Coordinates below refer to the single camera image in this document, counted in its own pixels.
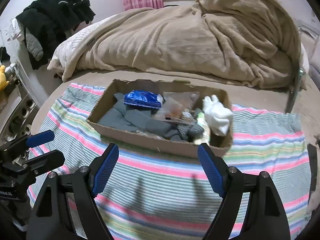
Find grey knitted gloves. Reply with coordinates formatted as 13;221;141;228
98;93;182;141

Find blue tissue pack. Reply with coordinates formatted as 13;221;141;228
124;90;164;109

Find white sock pair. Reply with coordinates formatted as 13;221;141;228
202;95;233;137

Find dark striped grey socks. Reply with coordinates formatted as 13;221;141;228
171;108;203;141

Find cartoon capybara tissue pack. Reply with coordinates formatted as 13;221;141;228
193;112;210;145

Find clear bag with snacks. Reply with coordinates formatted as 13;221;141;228
153;92;200;125

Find white pillow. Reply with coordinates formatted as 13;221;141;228
47;14;116;74

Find striped colourful bed cloth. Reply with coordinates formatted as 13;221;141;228
29;83;311;239

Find black clothes pile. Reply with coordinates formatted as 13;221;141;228
16;0;95;70

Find brown cardboard box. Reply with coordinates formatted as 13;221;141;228
87;79;232;158

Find beige fleece blanket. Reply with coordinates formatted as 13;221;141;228
59;0;301;89

